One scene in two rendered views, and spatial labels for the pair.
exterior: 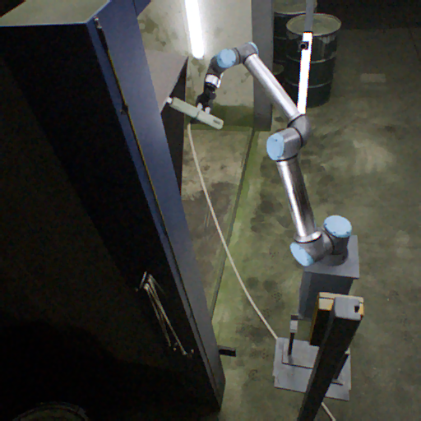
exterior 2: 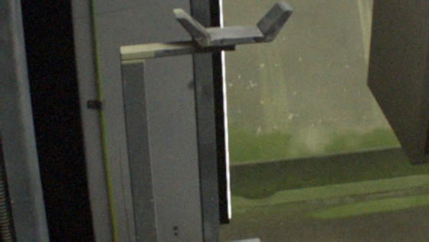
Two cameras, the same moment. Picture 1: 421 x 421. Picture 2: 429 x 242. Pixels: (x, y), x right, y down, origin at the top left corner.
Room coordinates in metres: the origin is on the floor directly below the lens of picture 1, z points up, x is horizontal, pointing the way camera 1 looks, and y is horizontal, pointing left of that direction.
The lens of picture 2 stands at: (0.24, -0.97, 1.27)
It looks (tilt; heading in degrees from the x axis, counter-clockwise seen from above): 21 degrees down; 64
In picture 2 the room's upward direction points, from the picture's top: 3 degrees counter-clockwise
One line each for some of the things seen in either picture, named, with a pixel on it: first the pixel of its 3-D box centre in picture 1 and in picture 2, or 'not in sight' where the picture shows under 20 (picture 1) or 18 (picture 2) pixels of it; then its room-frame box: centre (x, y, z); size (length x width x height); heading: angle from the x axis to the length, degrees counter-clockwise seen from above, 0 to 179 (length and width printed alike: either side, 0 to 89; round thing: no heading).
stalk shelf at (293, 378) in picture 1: (311, 367); not in sight; (0.51, -0.33, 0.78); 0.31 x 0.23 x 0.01; 71
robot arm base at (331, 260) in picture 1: (332, 247); not in sight; (1.17, -0.67, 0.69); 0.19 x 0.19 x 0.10
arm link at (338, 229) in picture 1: (335, 233); not in sight; (1.17, -0.66, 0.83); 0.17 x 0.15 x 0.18; 113
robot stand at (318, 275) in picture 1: (324, 280); not in sight; (1.17, -0.67, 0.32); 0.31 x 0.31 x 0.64; 71
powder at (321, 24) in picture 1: (312, 25); not in sight; (3.88, -1.40, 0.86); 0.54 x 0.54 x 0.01
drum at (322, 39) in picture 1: (309, 63); not in sight; (3.88, -1.40, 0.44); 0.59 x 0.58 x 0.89; 175
